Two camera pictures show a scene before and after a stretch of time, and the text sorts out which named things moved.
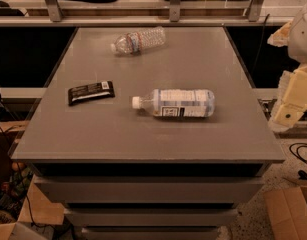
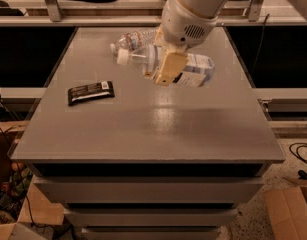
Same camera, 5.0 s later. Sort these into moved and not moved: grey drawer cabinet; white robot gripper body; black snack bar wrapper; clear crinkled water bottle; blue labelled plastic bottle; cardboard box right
Moved: blue labelled plastic bottle; white robot gripper body
Not moved: cardboard box right; grey drawer cabinet; black snack bar wrapper; clear crinkled water bottle
